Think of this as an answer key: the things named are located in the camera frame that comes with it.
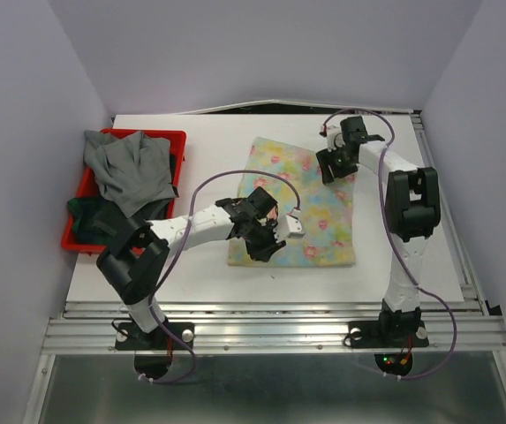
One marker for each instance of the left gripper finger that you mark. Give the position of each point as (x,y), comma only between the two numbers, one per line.
(265,253)
(254,250)

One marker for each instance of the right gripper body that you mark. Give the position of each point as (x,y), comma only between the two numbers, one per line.
(339,154)

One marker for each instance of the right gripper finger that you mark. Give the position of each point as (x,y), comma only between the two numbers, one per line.
(347,166)
(324,160)

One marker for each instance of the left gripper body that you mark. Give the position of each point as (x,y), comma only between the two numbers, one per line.
(262,233)

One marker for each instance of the floral pastel skirt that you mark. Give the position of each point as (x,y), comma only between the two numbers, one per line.
(326,210)

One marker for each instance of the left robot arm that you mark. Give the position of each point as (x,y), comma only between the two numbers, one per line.
(133,260)

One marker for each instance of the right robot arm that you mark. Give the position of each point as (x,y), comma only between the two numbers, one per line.
(410,207)

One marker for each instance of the grey skirt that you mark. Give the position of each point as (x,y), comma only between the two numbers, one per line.
(131,172)

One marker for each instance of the dark green skirt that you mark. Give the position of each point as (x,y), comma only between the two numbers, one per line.
(94,220)

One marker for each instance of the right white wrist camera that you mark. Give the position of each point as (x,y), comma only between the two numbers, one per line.
(333,135)

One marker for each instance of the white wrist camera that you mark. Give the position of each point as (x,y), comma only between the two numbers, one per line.
(288,227)
(333,135)

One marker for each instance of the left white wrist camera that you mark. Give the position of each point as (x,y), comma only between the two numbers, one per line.
(288,227)

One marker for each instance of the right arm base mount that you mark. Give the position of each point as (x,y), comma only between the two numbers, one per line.
(388,330)

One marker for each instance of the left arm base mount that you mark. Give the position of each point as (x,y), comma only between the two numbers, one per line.
(130,338)

